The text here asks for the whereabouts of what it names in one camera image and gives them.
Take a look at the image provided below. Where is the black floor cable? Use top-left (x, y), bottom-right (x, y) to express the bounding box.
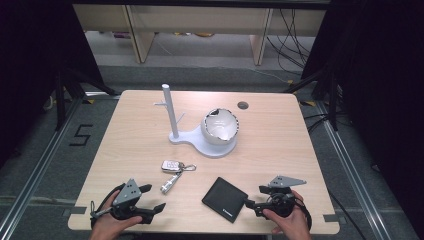
top-left (327, 189), bottom-right (368, 240)

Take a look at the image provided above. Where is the white key holder stand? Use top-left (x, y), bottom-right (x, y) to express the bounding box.
top-left (153, 83), bottom-right (239, 159)

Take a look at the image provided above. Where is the black wallet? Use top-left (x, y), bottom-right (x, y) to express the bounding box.
top-left (201, 176), bottom-right (250, 224)

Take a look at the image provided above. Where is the person's left hand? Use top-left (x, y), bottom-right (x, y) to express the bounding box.
top-left (88, 198), bottom-right (144, 240)

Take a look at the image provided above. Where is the silver keychain flashlight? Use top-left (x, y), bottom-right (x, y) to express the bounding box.
top-left (159, 171), bottom-right (183, 195)

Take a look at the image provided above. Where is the bundle of black cables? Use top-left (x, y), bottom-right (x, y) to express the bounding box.
top-left (265, 8), bottom-right (317, 76)

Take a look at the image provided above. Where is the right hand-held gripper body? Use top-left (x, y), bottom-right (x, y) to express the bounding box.
top-left (254, 175), bottom-right (307, 218)

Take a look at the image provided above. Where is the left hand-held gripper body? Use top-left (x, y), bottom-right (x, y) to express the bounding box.
top-left (111, 178), bottom-right (153, 224)

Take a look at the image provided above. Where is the black metal stand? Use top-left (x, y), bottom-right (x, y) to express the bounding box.
top-left (284, 62), bottom-right (340, 132)
top-left (54, 65), bottom-right (118, 132)

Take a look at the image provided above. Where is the silver key fob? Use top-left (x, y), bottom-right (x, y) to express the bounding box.
top-left (161, 160), bottom-right (184, 174)

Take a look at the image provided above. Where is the beige wooden desk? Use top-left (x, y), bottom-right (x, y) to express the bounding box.
top-left (72, 3), bottom-right (327, 66)

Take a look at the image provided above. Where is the black hand strap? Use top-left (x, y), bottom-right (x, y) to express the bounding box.
top-left (89, 182), bottom-right (127, 229)
top-left (293, 196), bottom-right (313, 232)

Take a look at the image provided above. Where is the person's right hand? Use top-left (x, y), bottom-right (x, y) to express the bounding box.
top-left (262, 190), bottom-right (313, 240)

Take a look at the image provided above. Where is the aluminium floor rail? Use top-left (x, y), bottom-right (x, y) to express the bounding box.
top-left (315, 100), bottom-right (392, 240)
top-left (0, 97), bottom-right (84, 240)

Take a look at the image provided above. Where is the white eggshell-shaped bowl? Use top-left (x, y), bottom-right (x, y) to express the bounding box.
top-left (200, 107), bottom-right (241, 146)

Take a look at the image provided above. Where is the black curtain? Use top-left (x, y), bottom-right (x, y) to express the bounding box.
top-left (300, 0), bottom-right (424, 232)
top-left (0, 0), bottom-right (105, 169)

